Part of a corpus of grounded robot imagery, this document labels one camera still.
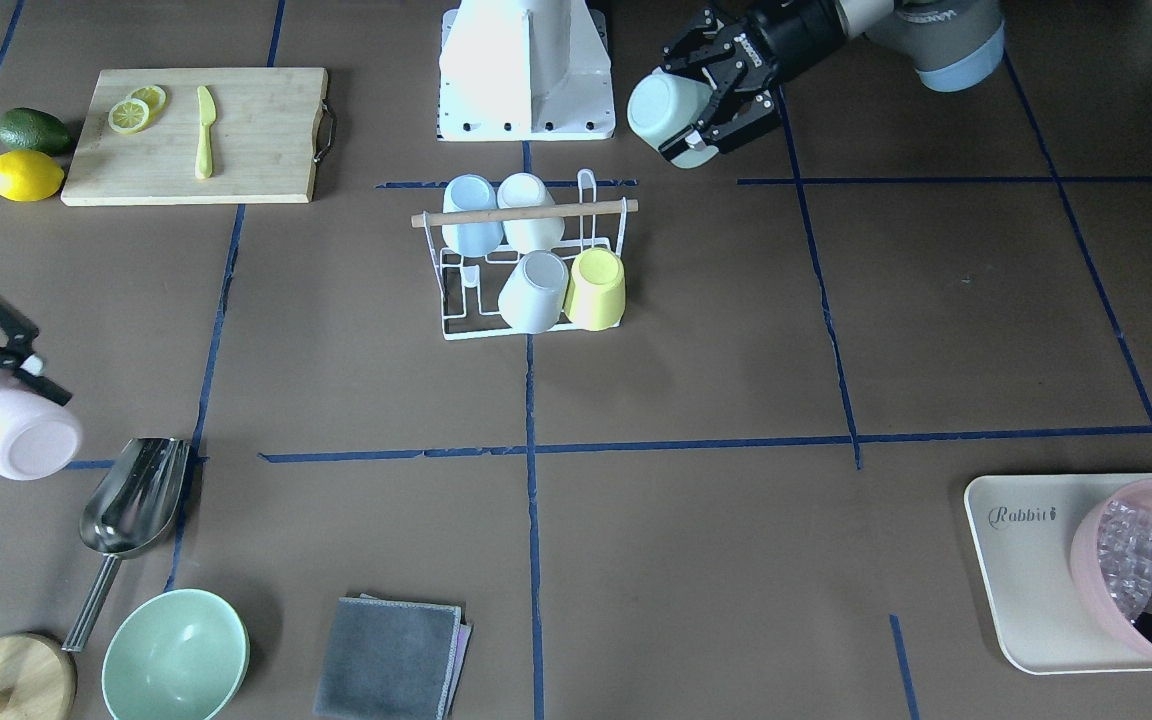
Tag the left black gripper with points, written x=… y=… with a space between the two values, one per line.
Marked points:
x=798 y=37

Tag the pink cup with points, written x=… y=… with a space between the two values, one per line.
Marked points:
x=37 y=436

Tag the green cup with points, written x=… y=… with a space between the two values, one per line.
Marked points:
x=663 y=104

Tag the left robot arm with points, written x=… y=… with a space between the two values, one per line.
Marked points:
x=953 y=45

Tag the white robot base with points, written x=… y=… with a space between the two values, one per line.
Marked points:
x=513 y=71

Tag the yellow cup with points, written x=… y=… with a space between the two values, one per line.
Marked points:
x=596 y=297

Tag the grey cup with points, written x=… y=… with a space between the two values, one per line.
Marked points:
x=532 y=298

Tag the steel scoop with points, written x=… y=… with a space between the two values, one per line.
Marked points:
x=132 y=506

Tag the yellow lemon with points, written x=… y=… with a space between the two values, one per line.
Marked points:
x=29 y=175

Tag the wooden mug tree stand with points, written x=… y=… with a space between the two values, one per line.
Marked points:
x=37 y=678

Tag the green avocado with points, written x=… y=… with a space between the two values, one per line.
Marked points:
x=36 y=130

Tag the green bowl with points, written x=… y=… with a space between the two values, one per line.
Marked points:
x=181 y=655

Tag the lemon slice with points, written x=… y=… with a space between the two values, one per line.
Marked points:
x=129 y=116
x=154 y=97

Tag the yellow plastic knife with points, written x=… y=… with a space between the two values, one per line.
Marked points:
x=207 y=115

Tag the wooden cutting board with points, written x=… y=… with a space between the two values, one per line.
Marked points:
x=266 y=141

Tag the grey folded cloth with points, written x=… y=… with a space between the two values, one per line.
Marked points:
x=388 y=659

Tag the beige tray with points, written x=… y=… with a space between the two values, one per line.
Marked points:
x=1023 y=529

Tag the pink bowl with ice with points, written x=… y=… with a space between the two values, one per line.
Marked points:
x=1110 y=562

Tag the white wire cup rack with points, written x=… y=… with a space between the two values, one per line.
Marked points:
x=510 y=259

